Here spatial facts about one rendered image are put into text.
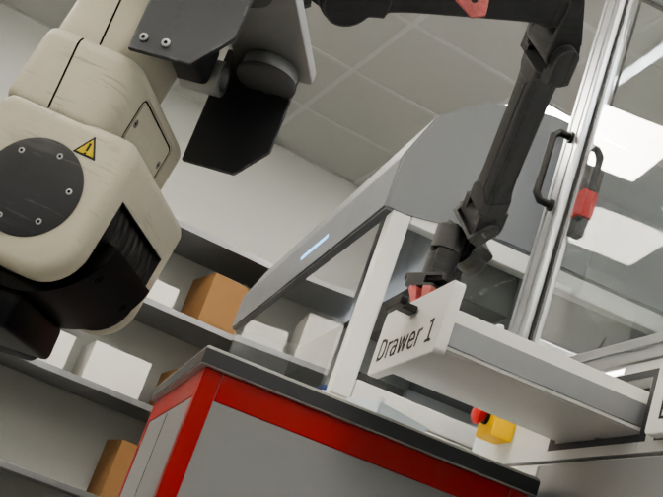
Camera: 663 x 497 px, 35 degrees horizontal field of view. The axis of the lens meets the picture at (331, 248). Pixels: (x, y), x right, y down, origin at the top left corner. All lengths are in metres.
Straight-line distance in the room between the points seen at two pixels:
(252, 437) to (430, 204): 1.08
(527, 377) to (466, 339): 0.10
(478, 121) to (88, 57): 1.68
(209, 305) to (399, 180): 2.92
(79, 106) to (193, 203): 4.83
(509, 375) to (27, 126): 0.77
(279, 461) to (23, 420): 4.00
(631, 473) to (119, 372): 3.90
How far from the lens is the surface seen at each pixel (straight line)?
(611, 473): 1.65
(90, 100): 1.09
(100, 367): 5.24
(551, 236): 2.21
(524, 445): 1.94
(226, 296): 5.41
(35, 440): 5.59
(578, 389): 1.57
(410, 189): 2.56
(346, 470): 1.68
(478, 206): 1.90
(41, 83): 1.12
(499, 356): 1.52
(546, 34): 1.72
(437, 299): 1.54
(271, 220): 6.04
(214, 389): 1.64
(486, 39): 4.54
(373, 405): 1.79
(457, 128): 2.65
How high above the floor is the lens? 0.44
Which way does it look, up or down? 18 degrees up
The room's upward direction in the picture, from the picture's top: 20 degrees clockwise
